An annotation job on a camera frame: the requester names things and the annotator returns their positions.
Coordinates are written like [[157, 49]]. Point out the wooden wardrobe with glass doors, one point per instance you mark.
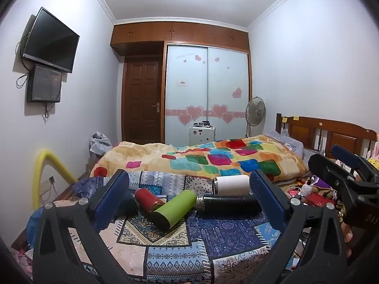
[[189, 94]]

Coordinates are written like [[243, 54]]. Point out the small wall-mounted black monitor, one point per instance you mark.
[[44, 84]]

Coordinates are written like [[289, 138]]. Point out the black standing fan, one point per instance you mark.
[[255, 112]]

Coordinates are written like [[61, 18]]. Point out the grey pillow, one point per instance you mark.
[[287, 144]]

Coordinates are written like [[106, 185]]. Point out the small white bottle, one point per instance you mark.
[[306, 189]]

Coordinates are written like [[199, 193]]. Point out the brown wooden headboard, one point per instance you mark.
[[340, 136]]

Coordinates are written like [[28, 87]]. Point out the red packet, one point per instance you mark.
[[321, 201]]

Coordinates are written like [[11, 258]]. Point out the person's right hand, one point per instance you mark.
[[348, 236]]

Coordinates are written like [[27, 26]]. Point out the yellow foam tube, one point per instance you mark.
[[40, 168]]

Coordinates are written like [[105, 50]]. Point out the green cup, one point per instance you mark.
[[174, 208]]

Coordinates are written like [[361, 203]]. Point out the brown wooden door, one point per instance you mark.
[[142, 100]]

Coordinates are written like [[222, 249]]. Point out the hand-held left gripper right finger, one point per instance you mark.
[[266, 196]]

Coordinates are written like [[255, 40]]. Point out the wall-mounted black television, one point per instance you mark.
[[50, 41]]

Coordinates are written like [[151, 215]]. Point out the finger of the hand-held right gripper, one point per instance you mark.
[[346, 153], [331, 173]]

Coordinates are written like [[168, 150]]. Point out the red cup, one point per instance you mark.
[[148, 199]]

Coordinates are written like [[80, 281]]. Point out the yellow plush toy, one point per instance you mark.
[[373, 162]]

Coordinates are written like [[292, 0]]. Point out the white power strip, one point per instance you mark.
[[47, 183]]

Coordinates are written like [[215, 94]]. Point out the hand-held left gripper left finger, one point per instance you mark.
[[114, 195]]

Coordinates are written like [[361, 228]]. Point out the black cup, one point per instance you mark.
[[228, 203]]

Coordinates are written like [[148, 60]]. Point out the grey clothes pile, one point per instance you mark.
[[100, 143]]

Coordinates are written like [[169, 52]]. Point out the colourful patchwork quilt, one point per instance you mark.
[[207, 159]]

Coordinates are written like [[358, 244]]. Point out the blue patterned blanket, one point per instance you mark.
[[177, 242]]

